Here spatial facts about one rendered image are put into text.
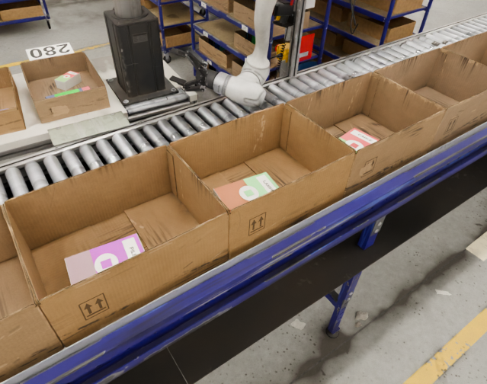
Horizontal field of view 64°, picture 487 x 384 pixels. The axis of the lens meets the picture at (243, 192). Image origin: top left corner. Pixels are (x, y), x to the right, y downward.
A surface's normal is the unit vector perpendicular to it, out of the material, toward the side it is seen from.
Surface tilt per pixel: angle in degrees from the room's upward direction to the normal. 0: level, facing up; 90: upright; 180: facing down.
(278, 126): 90
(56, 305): 90
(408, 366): 0
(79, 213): 89
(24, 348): 90
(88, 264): 0
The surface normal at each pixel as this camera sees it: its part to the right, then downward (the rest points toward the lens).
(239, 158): 0.57, 0.56
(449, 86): -0.82, 0.36
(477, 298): 0.03, -0.73
